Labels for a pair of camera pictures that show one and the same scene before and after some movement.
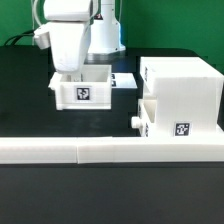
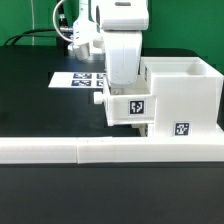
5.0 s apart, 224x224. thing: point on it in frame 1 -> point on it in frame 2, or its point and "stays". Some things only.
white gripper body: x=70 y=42 -> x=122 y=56
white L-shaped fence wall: x=92 y=150 stays
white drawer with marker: x=88 y=89 -> x=133 y=105
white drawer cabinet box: x=186 y=89 stays
